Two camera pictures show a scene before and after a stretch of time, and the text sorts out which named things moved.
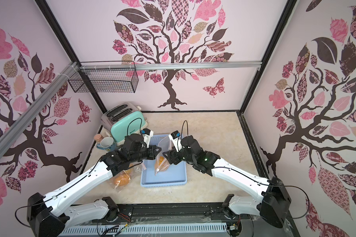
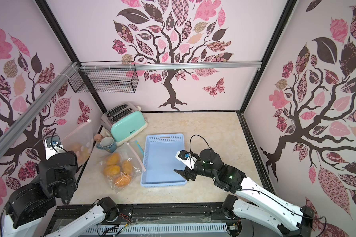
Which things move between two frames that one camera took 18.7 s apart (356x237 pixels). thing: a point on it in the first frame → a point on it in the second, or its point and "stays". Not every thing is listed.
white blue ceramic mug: [107, 143] stays
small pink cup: [98, 138] stays
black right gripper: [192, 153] → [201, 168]
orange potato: [122, 180] stays
